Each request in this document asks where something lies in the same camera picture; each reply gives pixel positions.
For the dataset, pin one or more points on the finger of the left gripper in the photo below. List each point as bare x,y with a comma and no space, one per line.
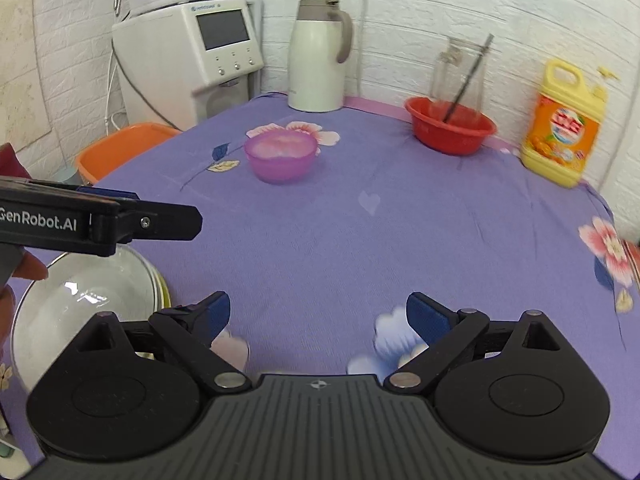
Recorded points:
107,193
141,220

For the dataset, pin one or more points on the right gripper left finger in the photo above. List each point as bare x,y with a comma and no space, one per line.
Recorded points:
186,333

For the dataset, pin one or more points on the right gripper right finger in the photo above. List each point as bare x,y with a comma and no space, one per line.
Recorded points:
450,338

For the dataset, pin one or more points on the purple plastic bowl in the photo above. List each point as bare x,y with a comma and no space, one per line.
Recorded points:
281,156

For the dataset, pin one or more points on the person's left hand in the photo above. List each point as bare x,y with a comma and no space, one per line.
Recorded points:
30,268

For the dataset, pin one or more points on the orange plastic basin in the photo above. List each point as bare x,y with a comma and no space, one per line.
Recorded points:
106,155

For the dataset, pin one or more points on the glass pot lid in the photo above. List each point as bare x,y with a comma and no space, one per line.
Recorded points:
53,311

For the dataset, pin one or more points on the white water dispenser machine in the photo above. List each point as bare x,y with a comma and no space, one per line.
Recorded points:
183,64

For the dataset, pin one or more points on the purple floral tablecloth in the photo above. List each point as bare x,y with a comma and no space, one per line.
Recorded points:
318,270

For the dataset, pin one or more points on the red plastic colander basket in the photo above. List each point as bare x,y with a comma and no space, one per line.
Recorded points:
462,134

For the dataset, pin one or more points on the yellow dish soap bottle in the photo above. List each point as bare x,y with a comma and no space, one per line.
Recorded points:
566,122

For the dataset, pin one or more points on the black stirring stick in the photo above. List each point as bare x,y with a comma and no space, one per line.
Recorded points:
463,80

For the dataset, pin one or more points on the white thermos kettle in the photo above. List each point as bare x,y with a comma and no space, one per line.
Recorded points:
319,49

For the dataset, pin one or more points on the clear glass pitcher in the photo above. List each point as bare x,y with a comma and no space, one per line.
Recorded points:
436,85

